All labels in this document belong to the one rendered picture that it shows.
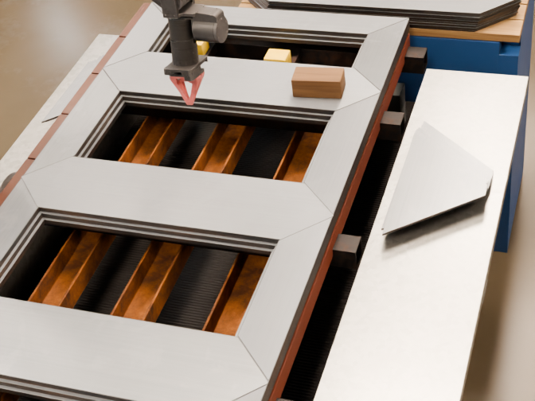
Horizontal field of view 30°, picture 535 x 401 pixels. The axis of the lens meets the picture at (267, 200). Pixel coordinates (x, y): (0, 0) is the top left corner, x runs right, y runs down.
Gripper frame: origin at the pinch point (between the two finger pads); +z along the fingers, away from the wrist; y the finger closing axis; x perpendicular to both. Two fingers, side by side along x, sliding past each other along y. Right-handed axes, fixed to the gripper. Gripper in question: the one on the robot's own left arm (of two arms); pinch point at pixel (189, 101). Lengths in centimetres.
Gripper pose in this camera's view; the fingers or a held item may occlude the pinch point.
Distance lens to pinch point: 224.0
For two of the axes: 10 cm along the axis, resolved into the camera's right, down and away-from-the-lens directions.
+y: 3.2, -4.4, 8.4
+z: 0.6, 8.9, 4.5
